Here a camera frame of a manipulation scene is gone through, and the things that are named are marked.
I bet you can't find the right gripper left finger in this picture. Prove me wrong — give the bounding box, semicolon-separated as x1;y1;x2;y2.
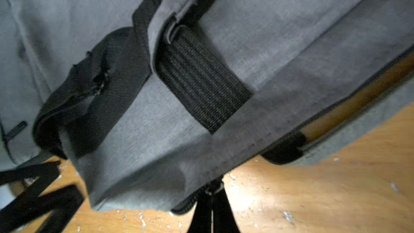
187;194;212;233

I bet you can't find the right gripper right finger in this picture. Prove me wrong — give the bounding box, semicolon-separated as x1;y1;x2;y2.
212;189;240;233

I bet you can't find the grey bag with straps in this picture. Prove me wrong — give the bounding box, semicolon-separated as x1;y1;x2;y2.
1;0;414;233

